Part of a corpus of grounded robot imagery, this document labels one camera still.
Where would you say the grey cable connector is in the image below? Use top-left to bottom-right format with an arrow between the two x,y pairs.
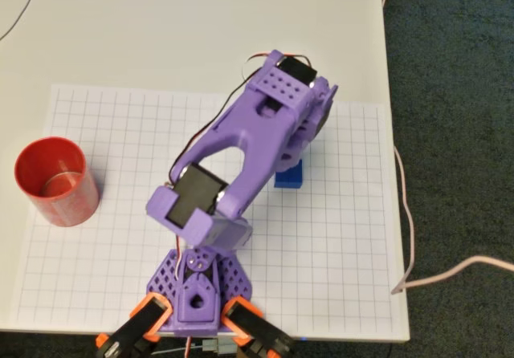
202,336 -> 237,356

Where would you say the white grid paper sheet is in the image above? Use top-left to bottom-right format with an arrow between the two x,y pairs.
8,83 -> 405,335

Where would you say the blue brick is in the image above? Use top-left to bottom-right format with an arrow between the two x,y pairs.
274,159 -> 304,189

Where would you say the red cup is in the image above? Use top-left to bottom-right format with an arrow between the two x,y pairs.
14,136 -> 100,228

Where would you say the pink cable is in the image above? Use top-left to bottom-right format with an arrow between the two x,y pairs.
380,0 -> 514,295

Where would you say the black orange clamp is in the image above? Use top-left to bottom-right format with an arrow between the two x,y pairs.
222,296 -> 295,358
95,293 -> 169,358

